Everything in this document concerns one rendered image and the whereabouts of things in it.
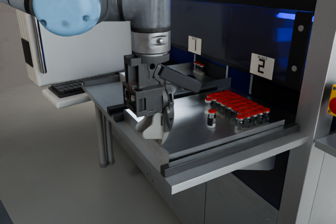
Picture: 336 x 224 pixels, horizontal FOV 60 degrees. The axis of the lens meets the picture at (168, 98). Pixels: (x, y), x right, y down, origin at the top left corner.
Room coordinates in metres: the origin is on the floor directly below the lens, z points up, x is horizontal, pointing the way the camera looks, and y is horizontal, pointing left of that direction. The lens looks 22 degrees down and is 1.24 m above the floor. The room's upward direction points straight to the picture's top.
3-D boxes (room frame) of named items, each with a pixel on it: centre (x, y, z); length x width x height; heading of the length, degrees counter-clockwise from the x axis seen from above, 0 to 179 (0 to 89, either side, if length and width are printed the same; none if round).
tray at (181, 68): (1.06, -0.02, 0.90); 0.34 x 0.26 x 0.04; 119
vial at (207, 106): (0.79, -0.12, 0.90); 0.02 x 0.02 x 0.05
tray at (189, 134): (0.71, -0.09, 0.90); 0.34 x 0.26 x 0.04; 119
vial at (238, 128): (0.67, -0.18, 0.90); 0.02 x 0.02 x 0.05
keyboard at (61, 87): (1.27, 0.33, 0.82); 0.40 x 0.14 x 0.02; 128
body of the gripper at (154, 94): (0.55, 0.04, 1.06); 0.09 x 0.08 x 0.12; 119
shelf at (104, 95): (0.88, -0.05, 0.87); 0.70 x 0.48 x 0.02; 29
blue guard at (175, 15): (1.54, 0.14, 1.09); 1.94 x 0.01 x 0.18; 29
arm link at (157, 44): (0.56, 0.03, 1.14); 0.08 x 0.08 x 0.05
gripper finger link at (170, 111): (0.55, 0.01, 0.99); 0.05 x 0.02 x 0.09; 29
